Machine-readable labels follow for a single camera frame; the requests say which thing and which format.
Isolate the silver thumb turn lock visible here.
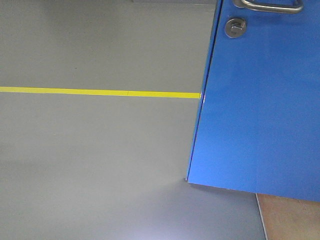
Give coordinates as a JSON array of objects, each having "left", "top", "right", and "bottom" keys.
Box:
[{"left": 224, "top": 18, "right": 247, "bottom": 39}]

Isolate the silver door lever handle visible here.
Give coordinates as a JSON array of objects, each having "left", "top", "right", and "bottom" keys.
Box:
[{"left": 232, "top": 0, "right": 304, "bottom": 15}]

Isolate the blue door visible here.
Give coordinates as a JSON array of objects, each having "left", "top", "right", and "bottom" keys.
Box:
[{"left": 186, "top": 0, "right": 320, "bottom": 201}]

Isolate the blue door plywood platform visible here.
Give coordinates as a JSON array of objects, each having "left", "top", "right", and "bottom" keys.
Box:
[{"left": 256, "top": 194, "right": 320, "bottom": 240}]

